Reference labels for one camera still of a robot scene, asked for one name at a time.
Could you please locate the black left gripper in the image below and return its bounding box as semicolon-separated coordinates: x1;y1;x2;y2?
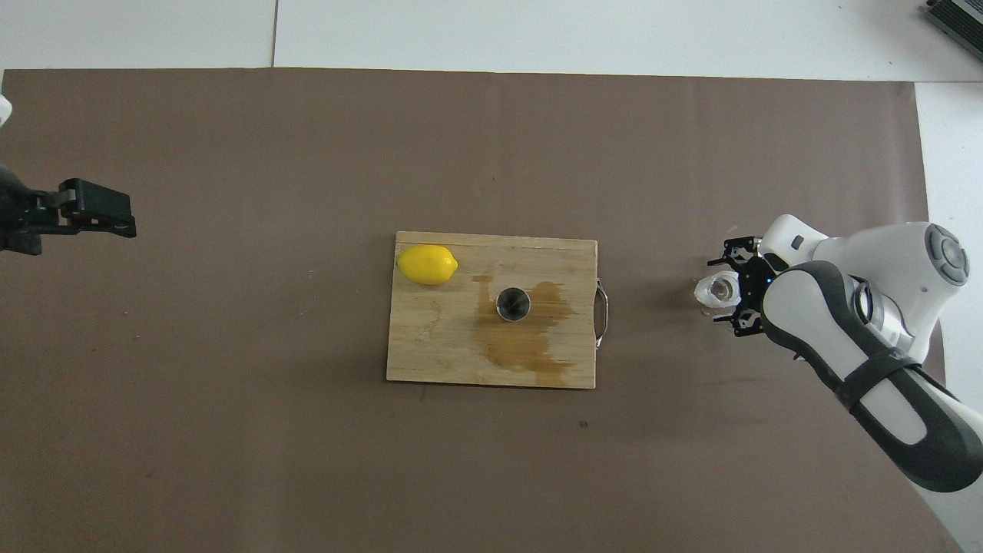
0;165;137;256

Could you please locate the steel double jigger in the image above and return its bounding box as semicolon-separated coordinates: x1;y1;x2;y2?
495;286;532;322

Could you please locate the black ribbed device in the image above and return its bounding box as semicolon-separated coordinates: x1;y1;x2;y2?
924;0;983;41

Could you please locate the small clear glass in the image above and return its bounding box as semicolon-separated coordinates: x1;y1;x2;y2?
694;270;742;312

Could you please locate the brown paper table mat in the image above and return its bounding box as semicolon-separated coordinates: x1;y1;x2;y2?
0;68;965;553

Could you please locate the yellow lemon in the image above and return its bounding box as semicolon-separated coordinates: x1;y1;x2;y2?
396;244;459;286

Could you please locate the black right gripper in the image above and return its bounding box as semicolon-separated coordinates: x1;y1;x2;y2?
707;237;778;339

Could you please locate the wooden cutting board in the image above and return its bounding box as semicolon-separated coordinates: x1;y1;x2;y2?
386;230;611;389

